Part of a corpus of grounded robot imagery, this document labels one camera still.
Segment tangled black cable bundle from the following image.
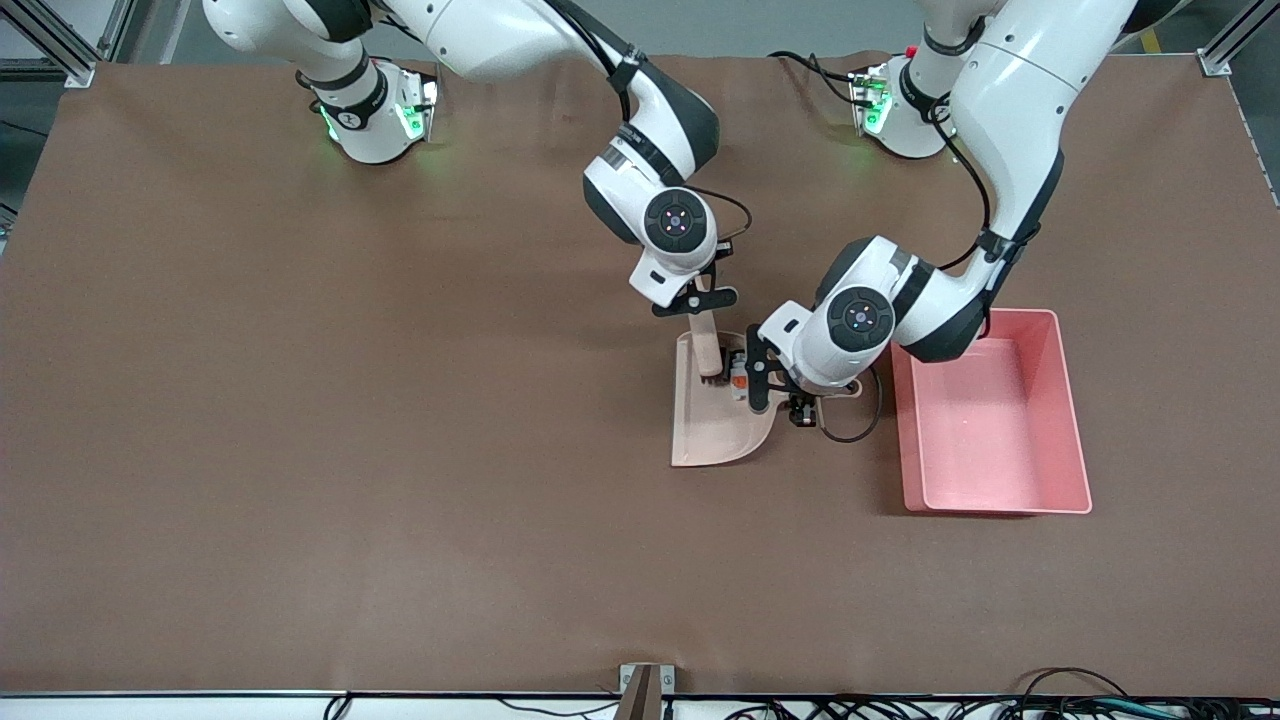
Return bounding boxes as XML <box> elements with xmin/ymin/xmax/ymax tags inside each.
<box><xmin>720</xmin><ymin>667</ymin><xmax>1280</xmax><ymax>720</ymax></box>

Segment light plastic dustpan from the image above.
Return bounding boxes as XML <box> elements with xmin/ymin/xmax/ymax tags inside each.
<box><xmin>669</xmin><ymin>330</ymin><xmax>864</xmax><ymax>469</ymax></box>

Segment aluminium frame profile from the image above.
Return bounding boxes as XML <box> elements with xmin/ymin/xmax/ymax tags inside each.
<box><xmin>0</xmin><ymin>0</ymin><xmax>136</xmax><ymax>89</ymax></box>
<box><xmin>1198</xmin><ymin>0</ymin><xmax>1280</xmax><ymax>79</ymax></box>

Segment thin black cable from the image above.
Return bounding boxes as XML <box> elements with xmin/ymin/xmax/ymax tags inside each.
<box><xmin>322</xmin><ymin>692</ymin><xmax>623</xmax><ymax>720</ymax></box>

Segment metal table edge bracket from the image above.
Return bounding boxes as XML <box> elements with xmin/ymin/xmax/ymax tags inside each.
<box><xmin>619</xmin><ymin>663</ymin><xmax>677</xmax><ymax>720</ymax></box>

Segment black left base cable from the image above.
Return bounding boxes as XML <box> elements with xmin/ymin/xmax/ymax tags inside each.
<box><xmin>768</xmin><ymin>50</ymin><xmax>873</xmax><ymax>107</ymax></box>

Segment brown table mat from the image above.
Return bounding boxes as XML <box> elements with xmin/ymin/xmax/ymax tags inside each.
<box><xmin>0</xmin><ymin>50</ymin><xmax>1280</xmax><ymax>698</ymax></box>

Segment pink plastic bin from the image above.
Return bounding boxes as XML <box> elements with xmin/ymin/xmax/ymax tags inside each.
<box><xmin>890</xmin><ymin>308</ymin><xmax>1093</xmax><ymax>517</ymax></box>

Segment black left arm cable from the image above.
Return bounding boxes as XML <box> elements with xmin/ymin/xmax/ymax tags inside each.
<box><xmin>813</xmin><ymin>88</ymin><xmax>1003</xmax><ymax>445</ymax></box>

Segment light hand brush black bristles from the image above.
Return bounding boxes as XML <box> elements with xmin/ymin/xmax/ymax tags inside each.
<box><xmin>688</xmin><ymin>305</ymin><xmax>731</xmax><ymax>384</ymax></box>

